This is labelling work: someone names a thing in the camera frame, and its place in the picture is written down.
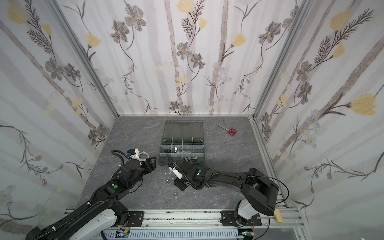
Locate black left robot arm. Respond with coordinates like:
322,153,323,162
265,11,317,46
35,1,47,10
26,149,157,240

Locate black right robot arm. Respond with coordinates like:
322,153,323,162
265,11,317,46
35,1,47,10
167,155,280,228

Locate grey plastic organizer box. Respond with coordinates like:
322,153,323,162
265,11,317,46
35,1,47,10
160,120,205,166

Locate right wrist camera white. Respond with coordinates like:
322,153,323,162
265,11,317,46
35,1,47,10
169,167,183,179

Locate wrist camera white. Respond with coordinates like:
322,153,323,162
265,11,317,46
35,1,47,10
169,167,183,179
126,149,141,162

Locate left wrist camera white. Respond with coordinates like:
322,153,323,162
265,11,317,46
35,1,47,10
126,149,141,162

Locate red handled scissors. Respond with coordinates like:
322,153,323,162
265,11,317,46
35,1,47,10
217,124,237,136

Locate white perforated cable duct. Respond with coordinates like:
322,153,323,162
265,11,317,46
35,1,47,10
104,229,244,240

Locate wooden block on rail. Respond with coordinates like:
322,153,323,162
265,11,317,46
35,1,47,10
274,209,284,223

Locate aluminium mounting rail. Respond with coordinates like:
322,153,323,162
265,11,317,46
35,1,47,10
124,208,305,230

